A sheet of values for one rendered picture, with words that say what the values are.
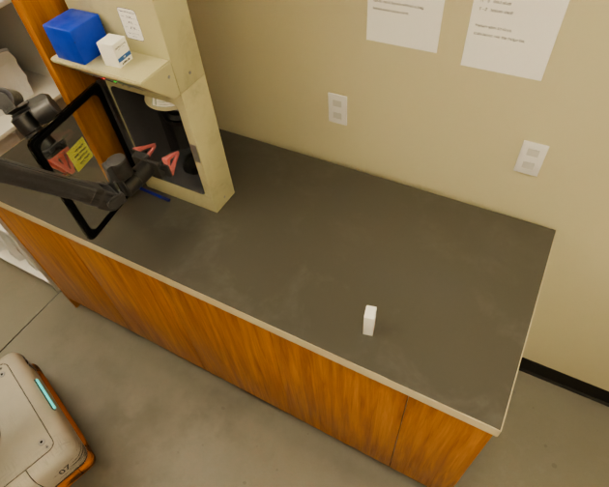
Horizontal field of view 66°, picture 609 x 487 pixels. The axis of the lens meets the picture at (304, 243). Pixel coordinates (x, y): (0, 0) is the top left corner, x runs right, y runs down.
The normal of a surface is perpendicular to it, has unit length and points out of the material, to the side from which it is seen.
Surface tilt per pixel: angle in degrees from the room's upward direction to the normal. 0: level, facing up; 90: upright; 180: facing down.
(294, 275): 0
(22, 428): 0
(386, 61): 90
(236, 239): 0
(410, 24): 90
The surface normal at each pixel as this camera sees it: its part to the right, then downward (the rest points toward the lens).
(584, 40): -0.47, 0.70
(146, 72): -0.07, -0.63
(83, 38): 0.88, 0.33
